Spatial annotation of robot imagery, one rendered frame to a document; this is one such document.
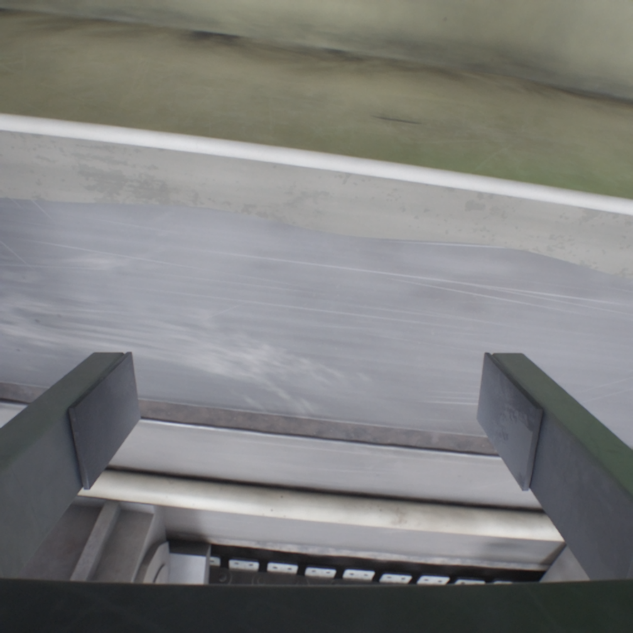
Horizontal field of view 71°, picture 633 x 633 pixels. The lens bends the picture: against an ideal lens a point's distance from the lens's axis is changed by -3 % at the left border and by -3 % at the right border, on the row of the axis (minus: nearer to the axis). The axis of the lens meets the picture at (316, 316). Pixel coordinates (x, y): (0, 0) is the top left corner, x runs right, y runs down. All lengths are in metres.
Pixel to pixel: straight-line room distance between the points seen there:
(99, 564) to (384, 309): 0.43
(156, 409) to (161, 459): 0.09
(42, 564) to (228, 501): 0.21
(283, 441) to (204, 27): 0.41
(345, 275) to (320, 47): 0.21
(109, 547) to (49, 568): 0.06
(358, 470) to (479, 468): 0.14
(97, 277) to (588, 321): 0.40
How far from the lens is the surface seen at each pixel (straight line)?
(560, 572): 0.82
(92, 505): 0.67
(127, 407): 0.17
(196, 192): 0.33
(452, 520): 0.63
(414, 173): 0.23
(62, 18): 0.49
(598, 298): 0.42
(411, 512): 0.62
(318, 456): 0.54
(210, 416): 0.51
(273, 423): 0.50
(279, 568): 0.85
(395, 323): 0.38
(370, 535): 0.73
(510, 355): 0.17
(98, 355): 0.17
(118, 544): 0.63
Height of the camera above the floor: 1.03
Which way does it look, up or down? 48 degrees down
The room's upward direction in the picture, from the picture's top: 176 degrees counter-clockwise
